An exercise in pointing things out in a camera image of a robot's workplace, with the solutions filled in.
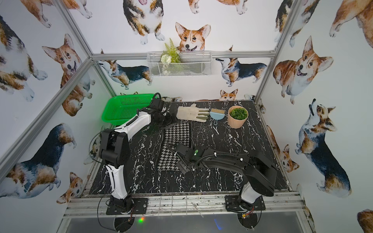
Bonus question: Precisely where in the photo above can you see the black white patterned knit scarf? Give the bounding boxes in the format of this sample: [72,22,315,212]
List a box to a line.
[157,122,191,171]

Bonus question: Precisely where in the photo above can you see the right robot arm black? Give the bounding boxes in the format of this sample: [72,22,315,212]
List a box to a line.
[166,143,277,204]

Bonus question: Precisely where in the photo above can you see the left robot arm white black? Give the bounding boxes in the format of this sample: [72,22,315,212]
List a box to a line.
[99,107,176,212]

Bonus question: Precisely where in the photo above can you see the green plastic basket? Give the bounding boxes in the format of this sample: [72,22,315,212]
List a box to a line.
[102,94,154,126]

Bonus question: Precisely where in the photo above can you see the white work glove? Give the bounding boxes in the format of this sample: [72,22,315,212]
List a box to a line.
[176,104,210,122]

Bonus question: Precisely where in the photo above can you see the artificial fern and white flowers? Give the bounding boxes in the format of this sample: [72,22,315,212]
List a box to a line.
[160,38,183,76]

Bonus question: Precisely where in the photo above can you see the pink pot with green plant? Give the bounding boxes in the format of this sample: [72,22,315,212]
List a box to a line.
[228,106,248,129]

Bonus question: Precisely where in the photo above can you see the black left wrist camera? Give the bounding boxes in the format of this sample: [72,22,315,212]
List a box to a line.
[149,93,165,112]

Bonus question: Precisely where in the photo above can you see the white wire wall basket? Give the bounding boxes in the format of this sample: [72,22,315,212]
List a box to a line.
[147,51,212,77]

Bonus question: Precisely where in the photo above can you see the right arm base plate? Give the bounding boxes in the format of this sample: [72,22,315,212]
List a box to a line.
[224,195,266,214]

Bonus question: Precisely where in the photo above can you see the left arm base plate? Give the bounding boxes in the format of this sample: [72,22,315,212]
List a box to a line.
[106,196,149,215]

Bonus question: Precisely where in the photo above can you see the aluminium front rail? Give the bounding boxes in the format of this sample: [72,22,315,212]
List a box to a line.
[63,192,305,218]

